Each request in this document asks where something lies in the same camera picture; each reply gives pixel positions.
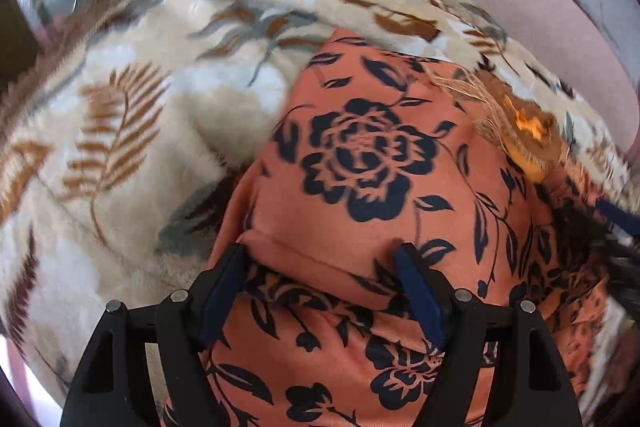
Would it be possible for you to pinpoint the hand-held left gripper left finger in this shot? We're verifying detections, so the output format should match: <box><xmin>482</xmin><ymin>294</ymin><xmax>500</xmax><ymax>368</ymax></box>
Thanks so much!
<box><xmin>60</xmin><ymin>243</ymin><xmax>248</xmax><ymax>427</ymax></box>

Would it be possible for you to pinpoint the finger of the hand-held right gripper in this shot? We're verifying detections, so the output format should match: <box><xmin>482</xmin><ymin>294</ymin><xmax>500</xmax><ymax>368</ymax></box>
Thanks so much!
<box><xmin>594</xmin><ymin>198</ymin><xmax>640</xmax><ymax>235</ymax></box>

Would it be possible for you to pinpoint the orange black floral garment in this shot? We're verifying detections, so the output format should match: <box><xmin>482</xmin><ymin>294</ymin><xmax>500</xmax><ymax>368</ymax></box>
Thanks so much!
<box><xmin>160</xmin><ymin>29</ymin><xmax>626</xmax><ymax>427</ymax></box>

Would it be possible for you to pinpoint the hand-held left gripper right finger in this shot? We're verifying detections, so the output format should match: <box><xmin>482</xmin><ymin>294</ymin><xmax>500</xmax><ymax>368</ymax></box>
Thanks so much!
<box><xmin>392</xmin><ymin>243</ymin><xmax>583</xmax><ymax>427</ymax></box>

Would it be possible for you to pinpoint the beige leaf print blanket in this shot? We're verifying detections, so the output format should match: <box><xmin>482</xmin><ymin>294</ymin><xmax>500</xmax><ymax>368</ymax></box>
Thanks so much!
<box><xmin>0</xmin><ymin>0</ymin><xmax>640</xmax><ymax>427</ymax></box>

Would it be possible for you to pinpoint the pink sofa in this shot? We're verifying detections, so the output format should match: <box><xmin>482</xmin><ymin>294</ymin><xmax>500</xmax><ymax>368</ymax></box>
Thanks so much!
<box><xmin>470</xmin><ymin>0</ymin><xmax>640</xmax><ymax>108</ymax></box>

